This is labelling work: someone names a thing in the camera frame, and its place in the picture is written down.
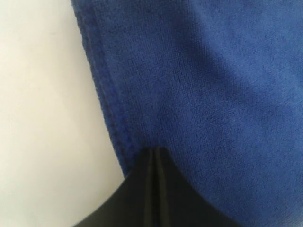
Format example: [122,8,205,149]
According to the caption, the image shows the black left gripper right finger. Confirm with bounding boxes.
[154,147,239,227]

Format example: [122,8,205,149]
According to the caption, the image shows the blue towel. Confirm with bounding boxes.
[72,0,303,227]

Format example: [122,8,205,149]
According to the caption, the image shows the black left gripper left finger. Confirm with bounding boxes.
[76,148,154,227]

